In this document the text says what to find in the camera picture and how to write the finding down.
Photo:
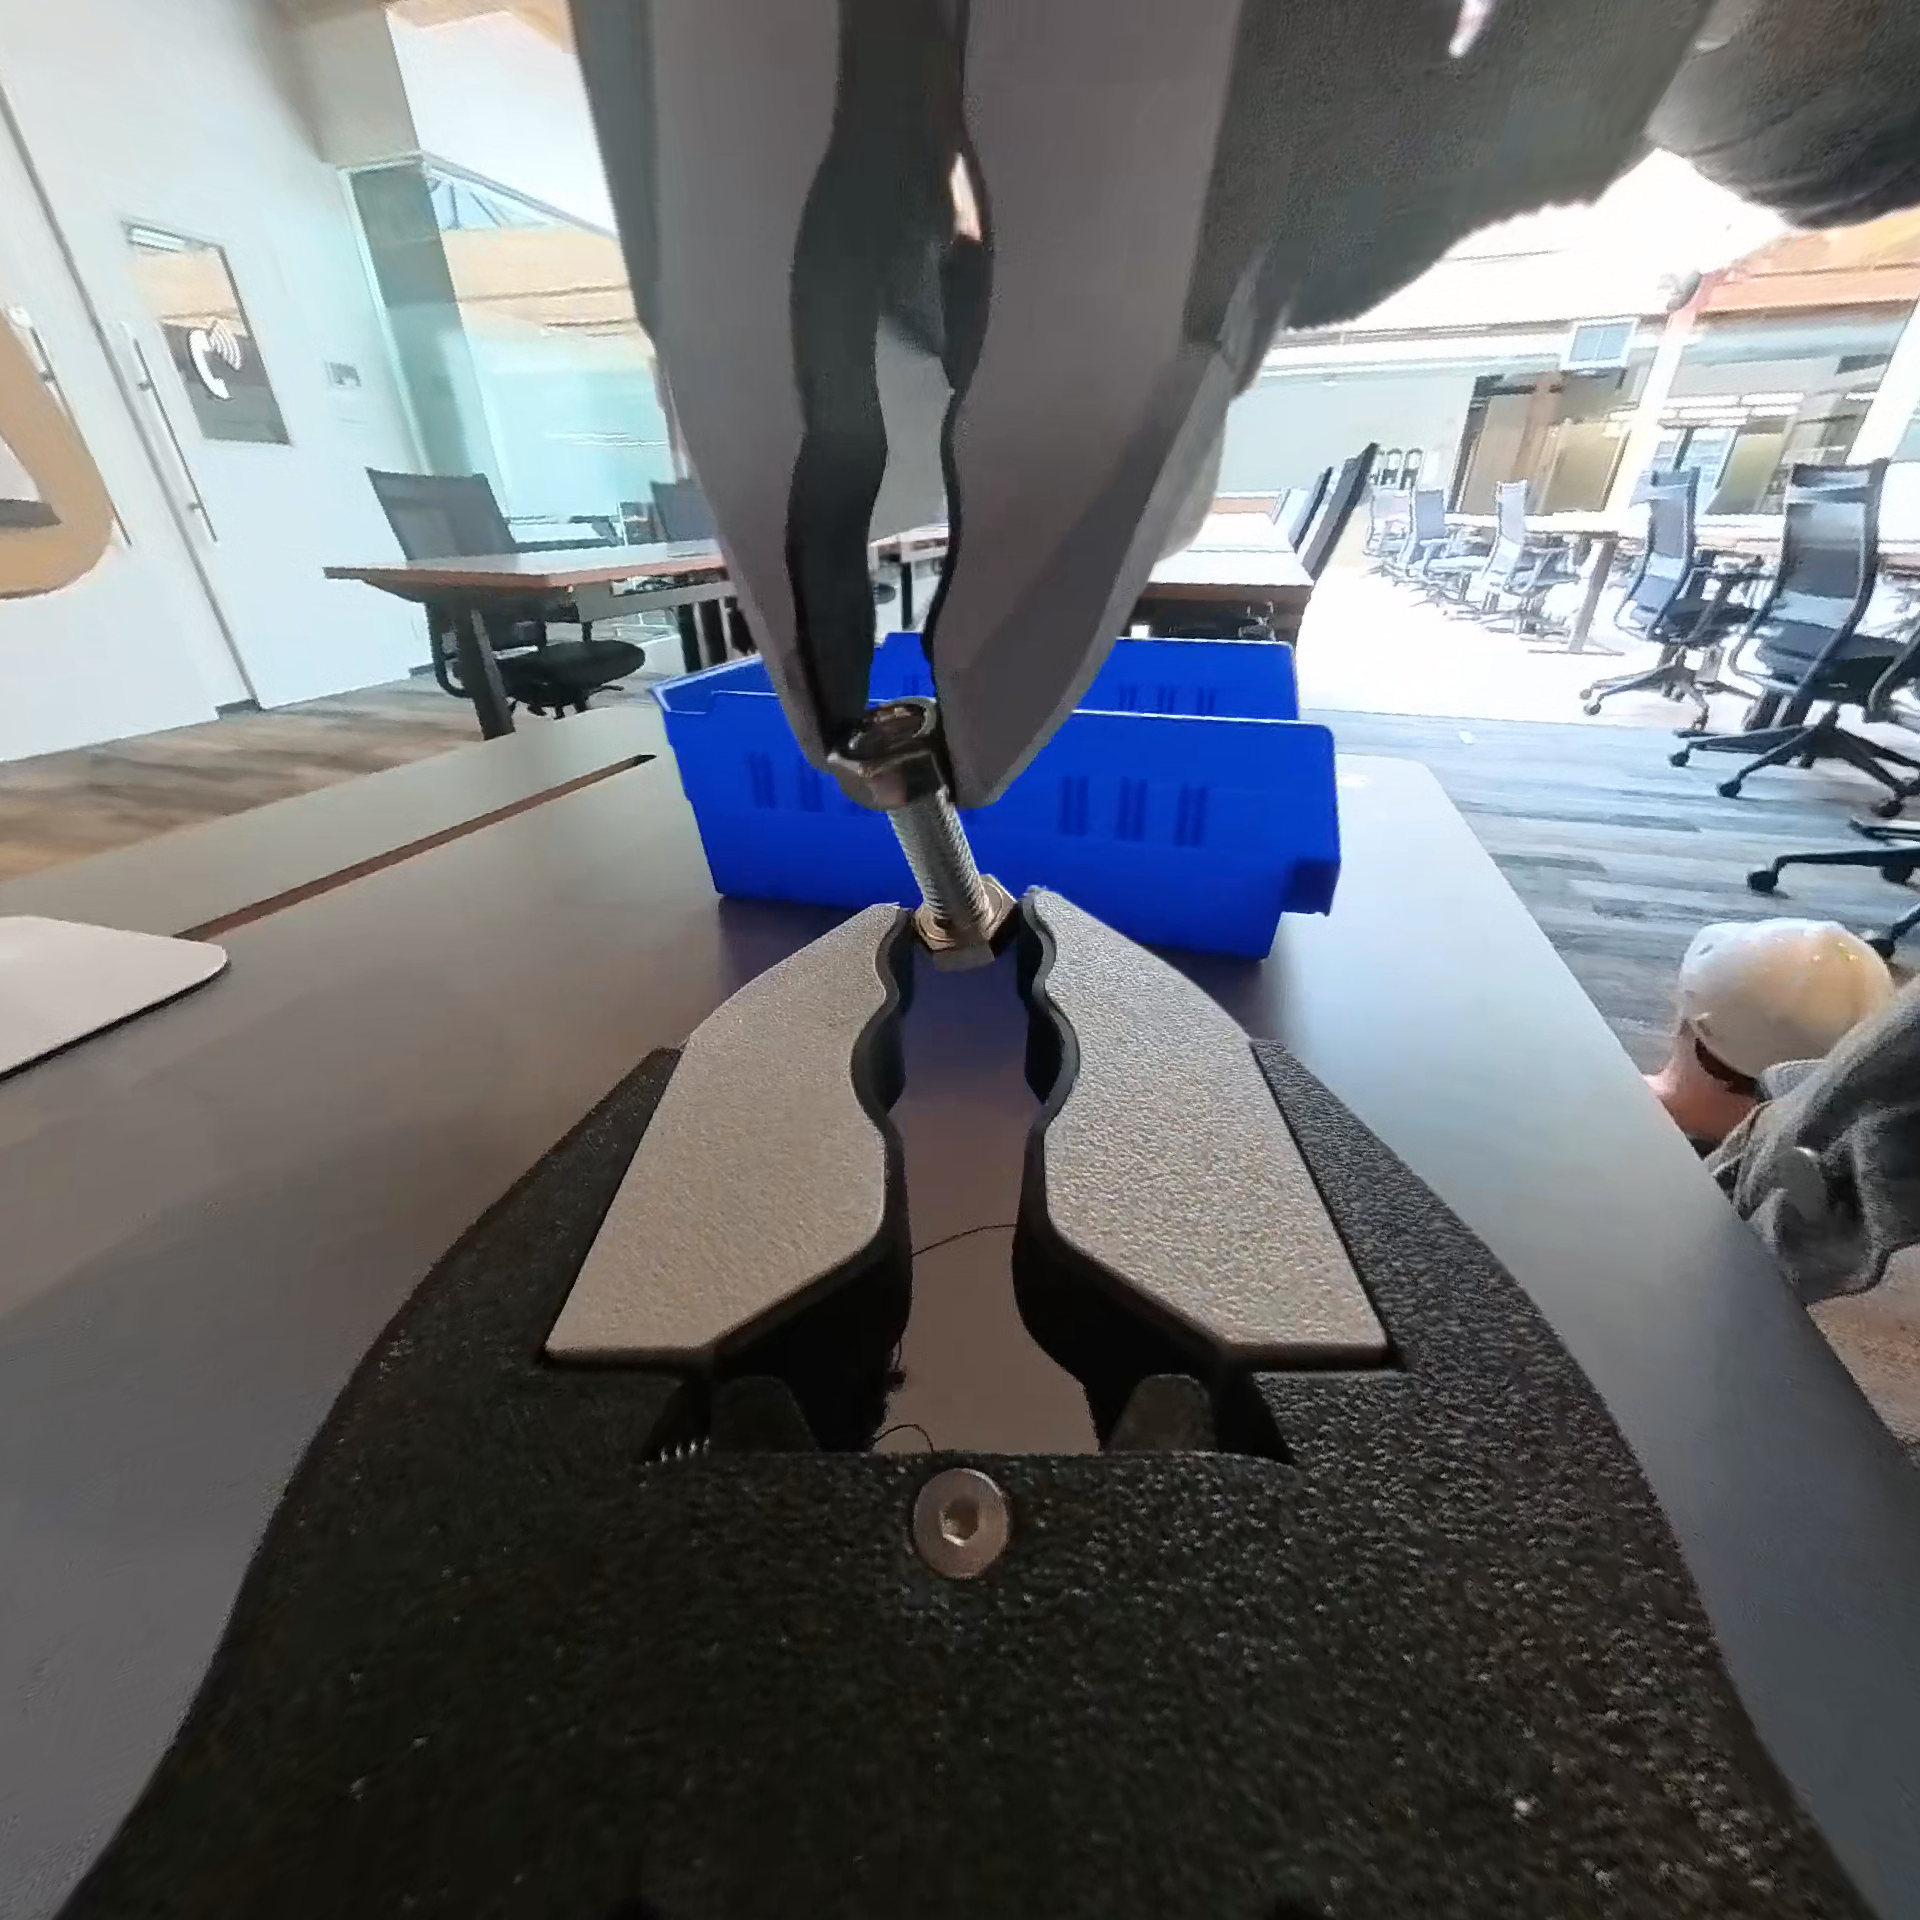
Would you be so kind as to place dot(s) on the grey denim jacket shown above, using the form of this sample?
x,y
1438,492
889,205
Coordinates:
x,y
1845,1171

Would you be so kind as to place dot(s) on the white door with window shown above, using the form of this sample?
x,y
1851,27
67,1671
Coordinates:
x,y
194,600

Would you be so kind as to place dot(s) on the white cap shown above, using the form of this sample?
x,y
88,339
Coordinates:
x,y
1785,990

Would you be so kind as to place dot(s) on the black mesh office chair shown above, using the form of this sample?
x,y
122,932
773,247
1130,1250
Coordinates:
x,y
435,518

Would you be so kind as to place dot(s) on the row of black office chairs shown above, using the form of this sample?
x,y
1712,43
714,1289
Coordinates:
x,y
1815,600

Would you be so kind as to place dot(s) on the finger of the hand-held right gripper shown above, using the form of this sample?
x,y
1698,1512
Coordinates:
x,y
1094,374
705,300

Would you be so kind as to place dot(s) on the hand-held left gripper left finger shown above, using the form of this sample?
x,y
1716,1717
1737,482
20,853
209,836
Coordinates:
x,y
750,1171

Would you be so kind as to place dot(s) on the steel hex nut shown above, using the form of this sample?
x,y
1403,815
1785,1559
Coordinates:
x,y
885,751

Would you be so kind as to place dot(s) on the blue plastic bin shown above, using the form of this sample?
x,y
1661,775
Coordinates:
x,y
1171,810

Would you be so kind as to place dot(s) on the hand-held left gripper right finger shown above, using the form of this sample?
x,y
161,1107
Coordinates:
x,y
1185,1184

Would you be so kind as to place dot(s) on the steel hex bolt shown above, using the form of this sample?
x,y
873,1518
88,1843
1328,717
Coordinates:
x,y
939,871

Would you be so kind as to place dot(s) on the wooden top office desk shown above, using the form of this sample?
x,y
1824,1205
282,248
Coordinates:
x,y
494,567
1574,525

